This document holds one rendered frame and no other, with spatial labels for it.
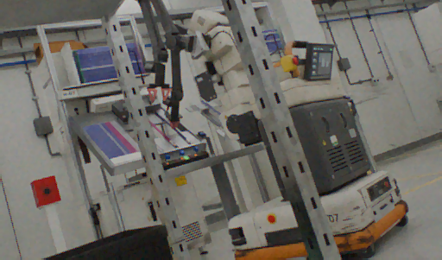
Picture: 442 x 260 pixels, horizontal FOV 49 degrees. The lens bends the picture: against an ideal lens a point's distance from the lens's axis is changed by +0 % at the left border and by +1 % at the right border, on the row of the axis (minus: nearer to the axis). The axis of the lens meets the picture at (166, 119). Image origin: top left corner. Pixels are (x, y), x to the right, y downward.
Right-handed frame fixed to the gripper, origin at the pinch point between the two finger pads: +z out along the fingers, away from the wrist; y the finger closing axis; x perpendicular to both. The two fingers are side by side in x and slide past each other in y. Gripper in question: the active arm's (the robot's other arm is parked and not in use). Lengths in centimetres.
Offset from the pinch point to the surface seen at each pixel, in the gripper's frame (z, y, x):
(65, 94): -13, 59, -52
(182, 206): 48, 5, 28
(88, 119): 1, 48, -36
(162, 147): 1.0, 19.1, 17.4
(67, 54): -35, 49, -70
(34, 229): 148, 73, -104
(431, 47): 28, -440, -73
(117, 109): -4.9, 27.6, -31.4
